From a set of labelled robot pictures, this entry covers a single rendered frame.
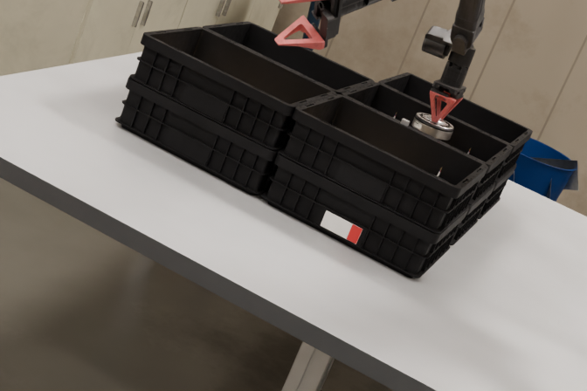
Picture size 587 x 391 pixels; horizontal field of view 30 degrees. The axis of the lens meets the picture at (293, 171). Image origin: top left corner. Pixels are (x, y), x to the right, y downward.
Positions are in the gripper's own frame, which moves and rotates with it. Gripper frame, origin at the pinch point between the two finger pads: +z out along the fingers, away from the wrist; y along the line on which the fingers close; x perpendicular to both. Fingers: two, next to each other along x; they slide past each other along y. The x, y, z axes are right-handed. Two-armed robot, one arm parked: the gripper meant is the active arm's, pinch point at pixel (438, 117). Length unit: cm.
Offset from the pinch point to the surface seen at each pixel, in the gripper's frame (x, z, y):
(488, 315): 35, 26, 47
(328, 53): -125, 45, -283
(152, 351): -50, 91, 10
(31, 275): -95, 88, 8
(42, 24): -163, 37, -69
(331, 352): 16, 29, 93
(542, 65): -18, 10, -287
